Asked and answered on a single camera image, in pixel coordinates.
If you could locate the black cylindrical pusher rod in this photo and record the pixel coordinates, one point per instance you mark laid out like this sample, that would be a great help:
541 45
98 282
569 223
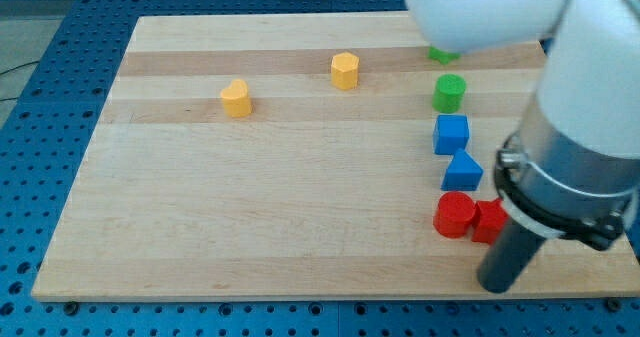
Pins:
506 259

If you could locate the silver flange with black clamp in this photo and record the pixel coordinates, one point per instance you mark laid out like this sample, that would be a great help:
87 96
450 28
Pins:
558 188

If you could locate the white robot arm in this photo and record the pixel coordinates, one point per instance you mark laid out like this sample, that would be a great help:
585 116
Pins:
589 87

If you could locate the red star block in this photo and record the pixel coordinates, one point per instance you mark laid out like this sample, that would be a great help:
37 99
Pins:
488 221

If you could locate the green star block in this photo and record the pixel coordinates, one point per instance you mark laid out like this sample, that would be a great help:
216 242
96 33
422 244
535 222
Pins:
441 56

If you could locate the red cylinder block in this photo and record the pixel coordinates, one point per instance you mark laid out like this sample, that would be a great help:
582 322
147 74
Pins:
454 214

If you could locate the blue triangle block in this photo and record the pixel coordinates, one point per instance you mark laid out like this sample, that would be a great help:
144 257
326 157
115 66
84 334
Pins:
463 173

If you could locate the blue cube block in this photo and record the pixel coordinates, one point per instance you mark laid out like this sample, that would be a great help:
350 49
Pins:
451 132

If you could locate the green cylinder block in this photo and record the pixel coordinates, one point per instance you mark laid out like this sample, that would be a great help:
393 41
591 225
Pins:
448 93

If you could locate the yellow hexagon block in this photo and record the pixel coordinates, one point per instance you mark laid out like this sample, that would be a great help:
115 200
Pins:
345 71

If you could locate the wooden board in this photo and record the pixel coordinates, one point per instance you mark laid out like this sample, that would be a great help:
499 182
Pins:
320 193

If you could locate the yellow heart block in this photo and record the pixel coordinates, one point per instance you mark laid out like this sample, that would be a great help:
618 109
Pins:
235 99

